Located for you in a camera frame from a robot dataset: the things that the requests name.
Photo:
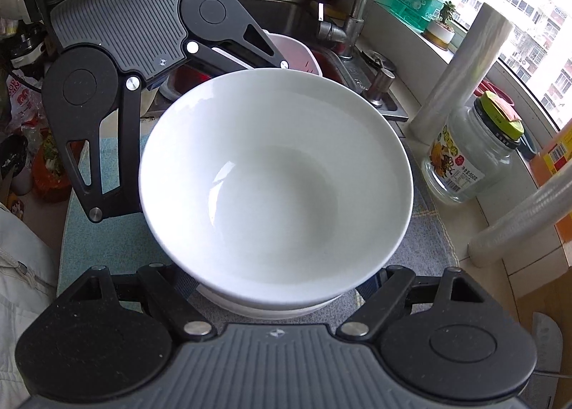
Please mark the metal sink soap dispenser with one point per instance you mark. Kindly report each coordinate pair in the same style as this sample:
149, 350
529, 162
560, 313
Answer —
380, 87

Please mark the orange bowl of vegetables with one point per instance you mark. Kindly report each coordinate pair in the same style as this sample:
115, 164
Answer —
51, 177

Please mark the red basin in sink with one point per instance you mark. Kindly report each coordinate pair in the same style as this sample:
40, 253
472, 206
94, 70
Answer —
295, 52

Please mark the dark teal container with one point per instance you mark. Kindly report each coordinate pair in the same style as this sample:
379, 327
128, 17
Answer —
529, 145

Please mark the glass jar with green lid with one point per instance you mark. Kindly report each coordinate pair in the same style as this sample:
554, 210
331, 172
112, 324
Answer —
473, 154

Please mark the wooden cutting board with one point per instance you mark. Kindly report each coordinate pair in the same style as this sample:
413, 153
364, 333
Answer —
549, 288

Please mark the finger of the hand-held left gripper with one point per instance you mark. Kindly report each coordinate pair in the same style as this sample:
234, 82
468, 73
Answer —
263, 56
129, 145

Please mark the cooking wine bottle orange label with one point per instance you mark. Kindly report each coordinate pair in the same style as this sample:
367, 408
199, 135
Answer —
556, 154

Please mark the paper towel roll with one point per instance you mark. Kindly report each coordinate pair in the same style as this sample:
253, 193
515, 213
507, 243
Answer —
460, 74

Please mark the red white snack bag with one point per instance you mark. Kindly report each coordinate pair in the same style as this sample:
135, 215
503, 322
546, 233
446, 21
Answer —
22, 101

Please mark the grey checked mat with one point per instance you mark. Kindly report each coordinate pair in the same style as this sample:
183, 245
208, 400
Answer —
424, 239

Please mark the light blue mat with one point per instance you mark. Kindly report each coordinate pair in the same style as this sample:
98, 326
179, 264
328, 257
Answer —
102, 248

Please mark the small potted plant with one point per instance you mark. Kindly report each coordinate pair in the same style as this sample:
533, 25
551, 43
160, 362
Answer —
440, 25

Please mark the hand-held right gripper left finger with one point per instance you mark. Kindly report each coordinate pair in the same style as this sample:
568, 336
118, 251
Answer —
165, 288

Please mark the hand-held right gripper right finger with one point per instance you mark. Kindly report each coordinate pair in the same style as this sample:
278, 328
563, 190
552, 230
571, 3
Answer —
384, 293

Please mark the red lidded container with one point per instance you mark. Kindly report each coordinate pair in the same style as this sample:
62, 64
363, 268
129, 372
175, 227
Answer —
494, 94

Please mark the white bowl with pink flowers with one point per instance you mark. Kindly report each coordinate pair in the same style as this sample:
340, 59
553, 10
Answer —
268, 304
277, 177

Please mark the stainless steel sink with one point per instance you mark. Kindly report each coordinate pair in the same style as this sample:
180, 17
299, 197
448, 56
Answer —
286, 11

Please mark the stack of clear plastic cups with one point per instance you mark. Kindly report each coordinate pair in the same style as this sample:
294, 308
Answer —
523, 221

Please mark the white jacket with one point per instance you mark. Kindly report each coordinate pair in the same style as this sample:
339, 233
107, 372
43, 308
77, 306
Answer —
24, 302

